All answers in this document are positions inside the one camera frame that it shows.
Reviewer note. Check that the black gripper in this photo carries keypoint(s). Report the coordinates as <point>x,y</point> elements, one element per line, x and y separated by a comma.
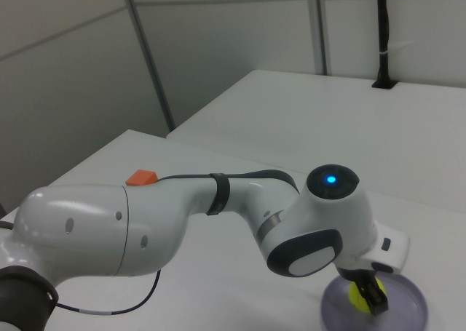
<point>358,274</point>

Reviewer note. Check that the black pole stand with clamp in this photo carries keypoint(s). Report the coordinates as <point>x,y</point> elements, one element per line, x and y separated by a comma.
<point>383,36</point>

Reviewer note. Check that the yellow tennis ball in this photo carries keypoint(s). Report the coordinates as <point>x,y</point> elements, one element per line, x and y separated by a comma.
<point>355,296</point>

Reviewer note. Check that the orange cube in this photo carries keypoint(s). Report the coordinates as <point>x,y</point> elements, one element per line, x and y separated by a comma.
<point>140,177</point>

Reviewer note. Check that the lavender plate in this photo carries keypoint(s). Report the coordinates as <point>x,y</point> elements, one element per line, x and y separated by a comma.
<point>407,302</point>

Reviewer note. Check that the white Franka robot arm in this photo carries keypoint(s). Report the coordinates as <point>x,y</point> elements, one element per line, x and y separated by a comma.
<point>91,229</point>

